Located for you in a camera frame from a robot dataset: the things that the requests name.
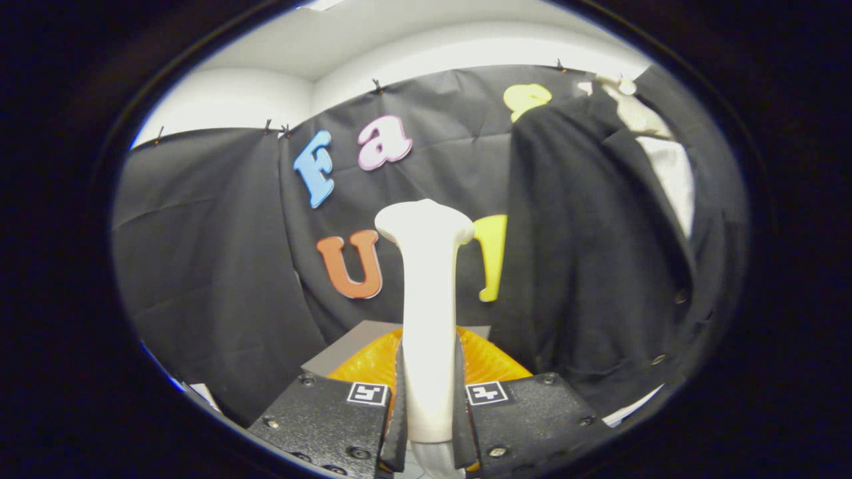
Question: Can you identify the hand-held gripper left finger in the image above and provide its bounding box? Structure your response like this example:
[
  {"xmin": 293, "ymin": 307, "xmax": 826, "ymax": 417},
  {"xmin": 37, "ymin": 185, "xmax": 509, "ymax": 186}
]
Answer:
[{"xmin": 246, "ymin": 329, "xmax": 408, "ymax": 479}]

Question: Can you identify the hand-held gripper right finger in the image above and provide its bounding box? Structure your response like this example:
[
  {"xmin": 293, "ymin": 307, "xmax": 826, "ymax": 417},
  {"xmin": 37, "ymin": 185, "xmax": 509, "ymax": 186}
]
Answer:
[{"xmin": 454, "ymin": 326, "xmax": 613, "ymax": 479}]

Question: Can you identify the white garment steamer handle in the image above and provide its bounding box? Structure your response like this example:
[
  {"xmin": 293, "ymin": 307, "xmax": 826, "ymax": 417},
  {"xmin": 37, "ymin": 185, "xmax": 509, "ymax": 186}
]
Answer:
[{"xmin": 374, "ymin": 198, "xmax": 476, "ymax": 445}]

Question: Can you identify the black blazer jacket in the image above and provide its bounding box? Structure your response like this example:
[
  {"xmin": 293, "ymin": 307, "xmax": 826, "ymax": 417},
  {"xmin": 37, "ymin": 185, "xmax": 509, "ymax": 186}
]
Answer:
[{"xmin": 489, "ymin": 63, "xmax": 749, "ymax": 420}]

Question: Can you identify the grey cabinet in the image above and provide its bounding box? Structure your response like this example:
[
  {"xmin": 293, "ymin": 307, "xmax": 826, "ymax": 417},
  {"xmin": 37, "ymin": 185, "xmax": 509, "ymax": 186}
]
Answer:
[{"xmin": 301, "ymin": 321, "xmax": 491, "ymax": 377}]

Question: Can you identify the black backdrop cloth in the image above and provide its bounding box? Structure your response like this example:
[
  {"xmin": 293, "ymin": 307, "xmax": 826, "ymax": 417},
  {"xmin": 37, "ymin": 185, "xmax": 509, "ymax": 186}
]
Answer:
[{"xmin": 110, "ymin": 63, "xmax": 666, "ymax": 426}]

